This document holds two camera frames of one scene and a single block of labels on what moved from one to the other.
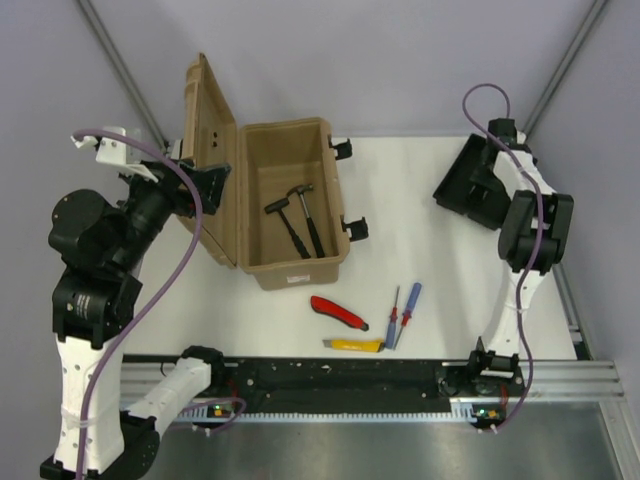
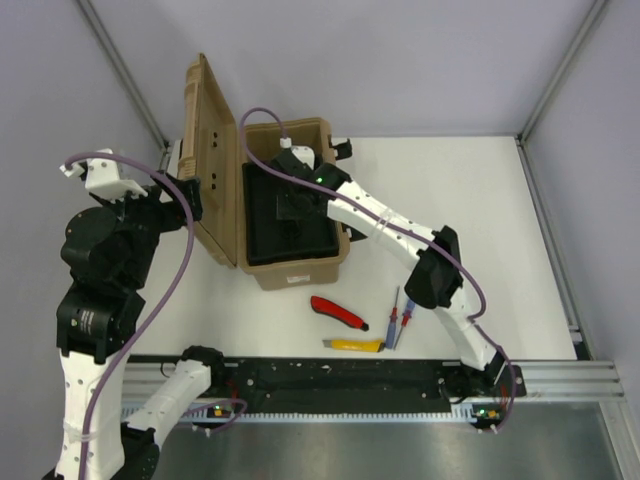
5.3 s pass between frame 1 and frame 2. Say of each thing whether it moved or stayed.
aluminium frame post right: stayed
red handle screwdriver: stayed
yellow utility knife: stayed
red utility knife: stayed
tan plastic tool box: stayed
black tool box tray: moved
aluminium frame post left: stayed
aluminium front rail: stayed
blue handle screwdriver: moved
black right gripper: moved
